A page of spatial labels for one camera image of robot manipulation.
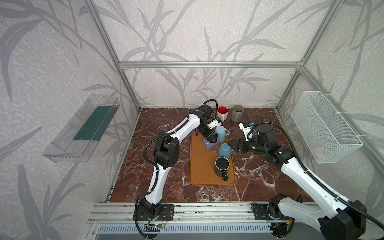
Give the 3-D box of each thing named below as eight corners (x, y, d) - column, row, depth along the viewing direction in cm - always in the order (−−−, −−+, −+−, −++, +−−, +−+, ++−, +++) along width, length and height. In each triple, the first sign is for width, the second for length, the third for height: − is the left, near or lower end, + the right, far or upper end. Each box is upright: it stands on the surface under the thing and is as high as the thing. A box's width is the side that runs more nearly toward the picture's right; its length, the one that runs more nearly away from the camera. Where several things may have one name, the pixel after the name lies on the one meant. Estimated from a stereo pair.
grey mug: (232, 123, 111) (234, 115, 103) (230, 113, 117) (232, 104, 110) (242, 123, 111) (245, 115, 103) (240, 113, 117) (242, 104, 110)
